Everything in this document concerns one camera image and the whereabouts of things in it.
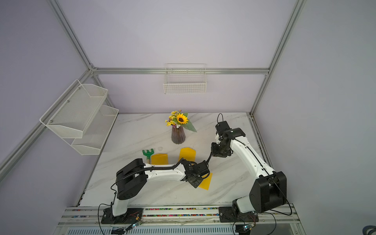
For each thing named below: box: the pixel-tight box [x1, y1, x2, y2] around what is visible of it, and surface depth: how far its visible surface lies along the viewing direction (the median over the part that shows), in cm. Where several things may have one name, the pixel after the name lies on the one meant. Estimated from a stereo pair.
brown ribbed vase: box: [171, 125, 186, 145], surface depth 100 cm
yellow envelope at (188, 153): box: [178, 147, 197, 162], surface depth 100 cm
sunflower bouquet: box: [164, 109, 197, 133], surface depth 86 cm
